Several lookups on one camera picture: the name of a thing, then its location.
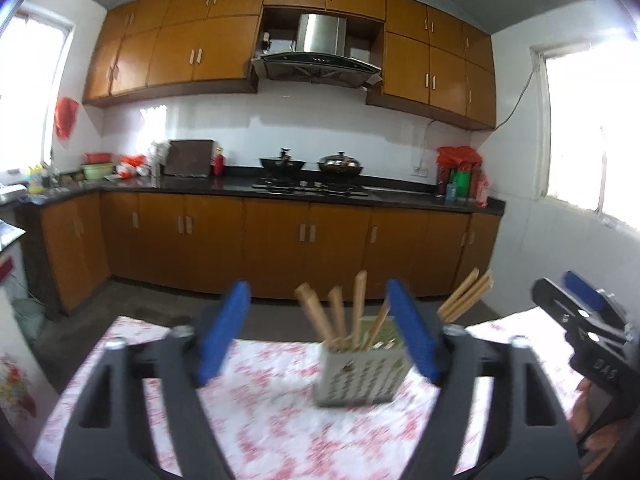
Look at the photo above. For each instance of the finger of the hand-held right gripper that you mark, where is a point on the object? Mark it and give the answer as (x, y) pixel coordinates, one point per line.
(585, 290)
(555, 302)

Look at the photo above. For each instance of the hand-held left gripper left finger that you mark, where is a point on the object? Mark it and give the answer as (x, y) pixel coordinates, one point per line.
(220, 335)

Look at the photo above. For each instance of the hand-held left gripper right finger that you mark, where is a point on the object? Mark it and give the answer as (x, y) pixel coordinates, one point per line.
(415, 335)

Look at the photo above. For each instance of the grey-green chopstick holder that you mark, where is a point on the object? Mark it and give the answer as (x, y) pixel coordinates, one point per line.
(350, 375)

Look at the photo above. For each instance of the person's right hand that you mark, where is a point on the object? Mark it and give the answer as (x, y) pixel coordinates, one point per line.
(585, 405)

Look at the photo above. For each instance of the brown lower kitchen cabinets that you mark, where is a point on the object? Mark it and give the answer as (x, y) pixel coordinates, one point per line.
(260, 245)

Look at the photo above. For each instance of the brown kitchen cabinets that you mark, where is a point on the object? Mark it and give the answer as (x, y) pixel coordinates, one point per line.
(260, 245)
(200, 45)

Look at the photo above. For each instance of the red floral tablecloth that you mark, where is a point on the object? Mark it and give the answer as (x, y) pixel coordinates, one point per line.
(280, 435)

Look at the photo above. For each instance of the green bottle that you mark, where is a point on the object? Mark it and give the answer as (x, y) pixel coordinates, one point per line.
(462, 185)

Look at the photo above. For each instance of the black kitchen countertop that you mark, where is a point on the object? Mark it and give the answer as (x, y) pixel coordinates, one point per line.
(230, 185)

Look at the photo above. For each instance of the red utensil cup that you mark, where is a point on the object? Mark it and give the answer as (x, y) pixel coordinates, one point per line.
(219, 164)

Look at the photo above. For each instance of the gas stove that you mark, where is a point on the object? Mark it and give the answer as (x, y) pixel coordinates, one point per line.
(310, 187)

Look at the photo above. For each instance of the red plastic bag on bottles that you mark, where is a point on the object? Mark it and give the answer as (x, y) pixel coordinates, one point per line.
(457, 156)

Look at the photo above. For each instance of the brown wooden box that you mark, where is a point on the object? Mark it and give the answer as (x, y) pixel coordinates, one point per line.
(189, 157)

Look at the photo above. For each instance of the black wok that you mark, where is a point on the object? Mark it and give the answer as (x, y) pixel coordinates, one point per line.
(282, 164)

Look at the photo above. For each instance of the wok with metal lid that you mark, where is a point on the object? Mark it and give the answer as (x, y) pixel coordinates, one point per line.
(341, 165)

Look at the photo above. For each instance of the woven basket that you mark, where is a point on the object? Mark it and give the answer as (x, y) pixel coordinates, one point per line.
(30, 317)

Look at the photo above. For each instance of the red and white plastic bag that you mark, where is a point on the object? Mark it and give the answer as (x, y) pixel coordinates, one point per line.
(131, 166)

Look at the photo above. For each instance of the white floral printed cabinet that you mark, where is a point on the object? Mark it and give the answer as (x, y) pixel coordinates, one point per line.
(22, 360)

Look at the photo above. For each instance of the green plastic basin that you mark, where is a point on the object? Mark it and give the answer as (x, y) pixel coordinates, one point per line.
(97, 171)

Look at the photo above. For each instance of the red plastic basin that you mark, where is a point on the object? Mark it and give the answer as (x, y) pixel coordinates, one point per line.
(97, 157)

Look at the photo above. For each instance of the yellow dish soap bottle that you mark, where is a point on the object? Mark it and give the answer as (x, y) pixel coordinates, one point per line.
(36, 180)

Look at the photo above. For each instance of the red hanging plastic bag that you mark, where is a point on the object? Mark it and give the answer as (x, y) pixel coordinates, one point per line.
(66, 117)

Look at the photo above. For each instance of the brown upper kitchen cabinets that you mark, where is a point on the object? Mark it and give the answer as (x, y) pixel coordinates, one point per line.
(200, 45)

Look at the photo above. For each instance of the steel range hood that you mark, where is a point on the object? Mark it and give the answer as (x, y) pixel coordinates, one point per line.
(315, 55)

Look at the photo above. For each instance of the window beside sink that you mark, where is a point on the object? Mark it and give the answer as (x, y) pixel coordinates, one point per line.
(30, 90)

